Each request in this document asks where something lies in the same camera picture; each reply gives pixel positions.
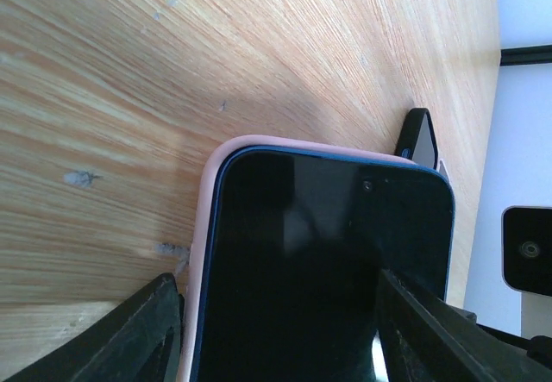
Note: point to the blue phone case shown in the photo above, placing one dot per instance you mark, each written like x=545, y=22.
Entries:
x=295, y=245

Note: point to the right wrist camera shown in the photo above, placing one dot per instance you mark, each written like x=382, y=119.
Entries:
x=526, y=249

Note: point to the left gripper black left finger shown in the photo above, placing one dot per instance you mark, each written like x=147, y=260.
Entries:
x=139, y=340

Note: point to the black frame bar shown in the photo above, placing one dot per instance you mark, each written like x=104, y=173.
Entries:
x=524, y=56

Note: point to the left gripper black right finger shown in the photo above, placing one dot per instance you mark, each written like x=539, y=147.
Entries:
x=425, y=339

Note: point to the black phone case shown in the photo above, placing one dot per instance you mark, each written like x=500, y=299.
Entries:
x=417, y=139

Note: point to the pink translucent phone case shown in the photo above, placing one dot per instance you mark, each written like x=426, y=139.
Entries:
x=213, y=165

